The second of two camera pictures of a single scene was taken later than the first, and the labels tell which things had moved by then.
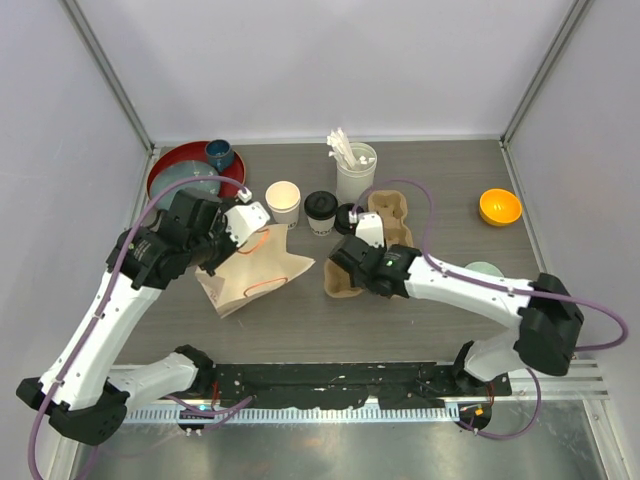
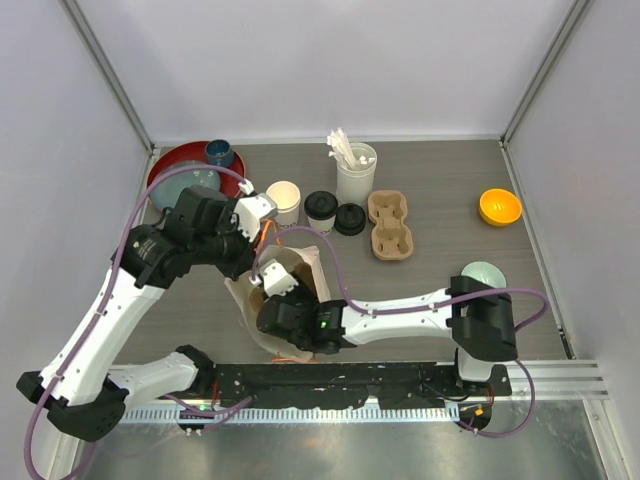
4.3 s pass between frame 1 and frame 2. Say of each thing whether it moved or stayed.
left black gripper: moved
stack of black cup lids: stayed
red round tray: stayed
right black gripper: moved
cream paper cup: stayed
